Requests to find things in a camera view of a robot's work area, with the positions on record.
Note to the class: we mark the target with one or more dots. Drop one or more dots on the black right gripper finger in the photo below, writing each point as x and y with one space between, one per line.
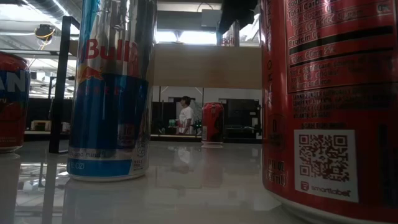
228 21

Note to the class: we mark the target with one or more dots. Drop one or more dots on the blue silver Red Bull can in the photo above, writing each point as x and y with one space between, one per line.
109 109
228 39

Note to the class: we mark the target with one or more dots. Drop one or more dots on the red Coca-Cola can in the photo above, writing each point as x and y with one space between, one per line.
212 124
335 93

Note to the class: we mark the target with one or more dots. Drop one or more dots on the black metal shelf leg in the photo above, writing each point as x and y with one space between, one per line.
57 109

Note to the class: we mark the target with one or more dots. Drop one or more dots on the black background cabinet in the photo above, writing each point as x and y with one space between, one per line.
242 115

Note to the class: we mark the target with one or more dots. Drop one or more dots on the person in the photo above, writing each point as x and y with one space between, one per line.
186 116

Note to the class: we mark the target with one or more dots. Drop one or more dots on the dark background cabinet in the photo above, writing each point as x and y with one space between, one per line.
162 115

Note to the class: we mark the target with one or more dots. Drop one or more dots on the green bottle pack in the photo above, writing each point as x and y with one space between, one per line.
172 123

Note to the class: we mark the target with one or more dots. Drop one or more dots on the wooden background table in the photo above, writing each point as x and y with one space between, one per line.
38 125

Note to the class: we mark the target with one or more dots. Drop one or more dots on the red can with blue band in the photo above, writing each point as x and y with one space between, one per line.
12 124

